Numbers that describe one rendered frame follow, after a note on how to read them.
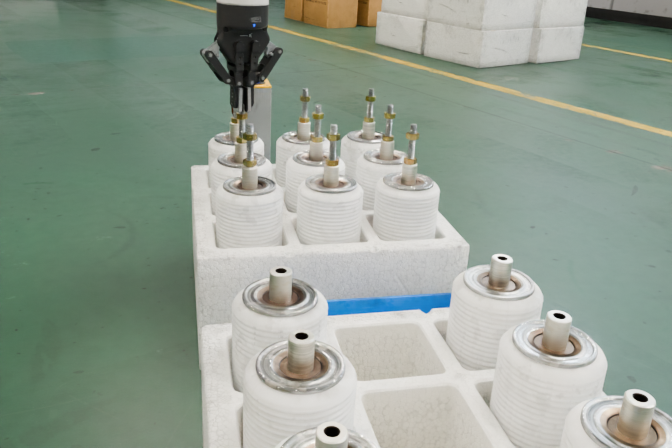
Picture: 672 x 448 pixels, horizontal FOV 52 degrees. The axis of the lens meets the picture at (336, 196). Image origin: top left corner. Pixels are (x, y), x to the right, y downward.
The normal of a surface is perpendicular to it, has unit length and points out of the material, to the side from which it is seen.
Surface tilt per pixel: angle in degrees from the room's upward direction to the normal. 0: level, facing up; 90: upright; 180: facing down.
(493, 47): 90
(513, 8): 90
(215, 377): 0
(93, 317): 0
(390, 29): 90
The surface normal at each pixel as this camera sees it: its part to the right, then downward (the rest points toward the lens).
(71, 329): 0.05, -0.93
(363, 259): 0.22, 0.36
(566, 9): 0.60, 0.32
